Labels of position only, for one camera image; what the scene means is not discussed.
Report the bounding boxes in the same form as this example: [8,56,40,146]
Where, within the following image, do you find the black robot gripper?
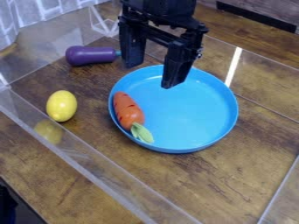
[119,0,208,89]

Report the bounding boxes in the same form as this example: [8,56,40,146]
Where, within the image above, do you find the orange toy carrot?
[113,91,155,144]

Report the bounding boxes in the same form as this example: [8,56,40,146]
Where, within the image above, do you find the purple toy eggplant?
[65,45,121,67]

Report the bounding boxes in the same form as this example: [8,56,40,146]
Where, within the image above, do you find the black bar on table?
[216,1,299,33]

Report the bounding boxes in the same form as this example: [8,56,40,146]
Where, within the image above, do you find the blue round plate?
[111,65,239,154]

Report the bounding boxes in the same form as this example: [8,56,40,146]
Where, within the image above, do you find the yellow toy lemon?
[45,90,77,122]

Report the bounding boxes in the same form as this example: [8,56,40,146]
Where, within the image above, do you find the grey brick-pattern curtain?
[0,0,108,51]

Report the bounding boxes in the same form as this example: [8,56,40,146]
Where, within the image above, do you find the clear acrylic enclosure wall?
[0,0,299,224]

